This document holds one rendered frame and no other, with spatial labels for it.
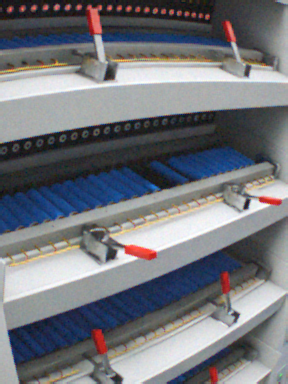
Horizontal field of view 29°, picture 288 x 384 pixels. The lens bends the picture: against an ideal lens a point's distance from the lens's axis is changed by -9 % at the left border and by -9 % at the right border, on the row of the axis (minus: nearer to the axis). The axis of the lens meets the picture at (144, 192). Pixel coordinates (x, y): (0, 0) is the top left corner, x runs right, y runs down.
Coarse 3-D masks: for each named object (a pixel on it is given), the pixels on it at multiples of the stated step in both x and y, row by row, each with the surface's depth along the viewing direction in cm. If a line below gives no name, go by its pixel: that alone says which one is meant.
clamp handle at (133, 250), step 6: (102, 234) 63; (108, 234) 63; (102, 240) 63; (108, 240) 63; (108, 246) 63; (114, 246) 62; (120, 246) 61; (126, 246) 61; (132, 246) 61; (138, 246) 61; (126, 252) 61; (132, 252) 60; (138, 252) 59; (144, 252) 59; (150, 252) 59; (156, 252) 59; (144, 258) 59; (150, 258) 59
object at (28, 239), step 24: (264, 168) 93; (168, 192) 77; (192, 192) 79; (216, 192) 84; (72, 216) 66; (96, 216) 67; (120, 216) 70; (144, 216) 73; (0, 240) 57; (24, 240) 59; (48, 240) 62
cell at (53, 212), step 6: (30, 192) 69; (36, 192) 69; (30, 198) 69; (36, 198) 68; (42, 198) 68; (36, 204) 68; (42, 204) 68; (48, 204) 68; (48, 210) 67; (54, 210) 67; (54, 216) 66
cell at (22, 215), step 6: (6, 198) 66; (12, 198) 66; (6, 204) 66; (12, 204) 65; (18, 204) 66; (12, 210) 65; (18, 210) 65; (24, 210) 65; (18, 216) 64; (24, 216) 64; (30, 216) 64; (24, 222) 64; (30, 222) 63; (36, 222) 64
